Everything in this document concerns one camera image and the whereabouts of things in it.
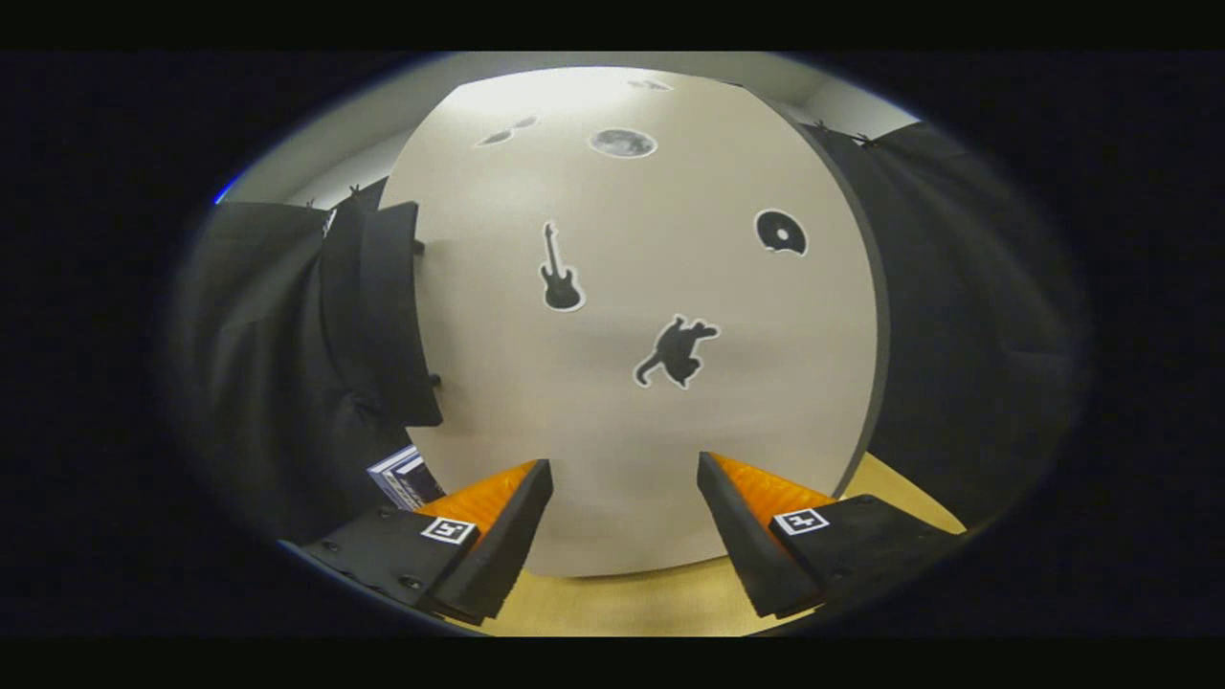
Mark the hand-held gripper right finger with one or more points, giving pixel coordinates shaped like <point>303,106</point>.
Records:
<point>742,545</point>

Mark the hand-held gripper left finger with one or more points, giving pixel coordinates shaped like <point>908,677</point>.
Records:
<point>502,545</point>

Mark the stack of books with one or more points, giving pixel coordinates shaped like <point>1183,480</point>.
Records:
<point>407,478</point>

